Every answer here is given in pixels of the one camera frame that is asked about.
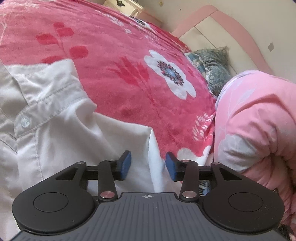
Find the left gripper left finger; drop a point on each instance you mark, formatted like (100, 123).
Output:
(111, 171)

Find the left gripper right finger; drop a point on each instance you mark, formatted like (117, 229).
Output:
(184, 171)

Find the white shirt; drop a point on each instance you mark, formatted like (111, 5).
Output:
(48, 123)

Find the pink quilted jacket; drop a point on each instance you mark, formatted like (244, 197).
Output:
(255, 133)

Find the red floral blanket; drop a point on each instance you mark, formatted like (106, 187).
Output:
(132, 70)

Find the floral pillow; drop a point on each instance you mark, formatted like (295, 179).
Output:
(214, 65)

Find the pink headboard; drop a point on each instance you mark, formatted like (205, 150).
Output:
(209, 28)

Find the cream nightstand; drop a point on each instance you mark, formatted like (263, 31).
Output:
(127, 7)

